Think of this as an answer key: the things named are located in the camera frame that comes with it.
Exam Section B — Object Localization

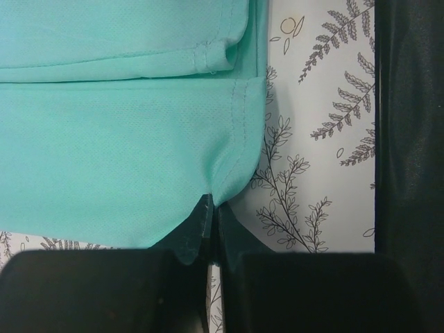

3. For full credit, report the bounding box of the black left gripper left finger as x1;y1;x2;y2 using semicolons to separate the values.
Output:
1;195;214;332

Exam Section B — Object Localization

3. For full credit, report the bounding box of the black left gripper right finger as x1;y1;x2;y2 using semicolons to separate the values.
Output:
215;205;416;332

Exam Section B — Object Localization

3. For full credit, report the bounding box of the teal t shirt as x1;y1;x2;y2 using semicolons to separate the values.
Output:
1;1;268;251

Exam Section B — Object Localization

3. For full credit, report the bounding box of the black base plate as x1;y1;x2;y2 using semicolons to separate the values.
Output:
375;1;443;332

